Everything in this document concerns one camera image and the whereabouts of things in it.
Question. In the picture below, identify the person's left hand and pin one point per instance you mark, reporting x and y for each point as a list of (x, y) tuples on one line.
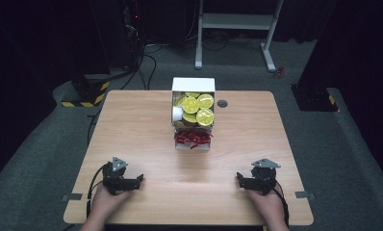
[(109, 202)]

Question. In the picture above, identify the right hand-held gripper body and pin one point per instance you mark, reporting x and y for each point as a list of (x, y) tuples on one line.
[(264, 178)]

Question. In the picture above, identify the white dispenser box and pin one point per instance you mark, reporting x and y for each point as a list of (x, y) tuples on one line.
[(192, 84)]

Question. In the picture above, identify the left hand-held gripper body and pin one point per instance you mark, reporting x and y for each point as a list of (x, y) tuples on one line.
[(115, 174)]

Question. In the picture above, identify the black yellow striped stand base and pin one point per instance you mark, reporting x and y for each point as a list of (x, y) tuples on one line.
[(90, 91)]

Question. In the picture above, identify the dark equipment rack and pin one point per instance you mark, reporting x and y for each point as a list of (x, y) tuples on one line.
[(132, 32)]

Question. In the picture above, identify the round grey table grommet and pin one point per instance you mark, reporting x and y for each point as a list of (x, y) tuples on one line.
[(222, 103)]

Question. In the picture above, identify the red chili peppers bunch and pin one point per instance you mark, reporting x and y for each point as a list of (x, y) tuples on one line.
[(192, 137)]

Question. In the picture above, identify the pile of yellow-lidded capsules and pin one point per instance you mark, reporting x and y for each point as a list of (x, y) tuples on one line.
[(191, 105)]

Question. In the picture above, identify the white metal stand frame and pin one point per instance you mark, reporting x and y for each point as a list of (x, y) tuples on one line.
[(237, 21)]

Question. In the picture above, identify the person's right hand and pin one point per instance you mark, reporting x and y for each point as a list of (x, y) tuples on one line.
[(267, 205)]

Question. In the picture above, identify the grey tape strip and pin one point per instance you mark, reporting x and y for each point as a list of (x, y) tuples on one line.
[(305, 194), (72, 197)]

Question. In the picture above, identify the small red floor object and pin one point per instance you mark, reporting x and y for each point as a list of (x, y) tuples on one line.
[(279, 72)]

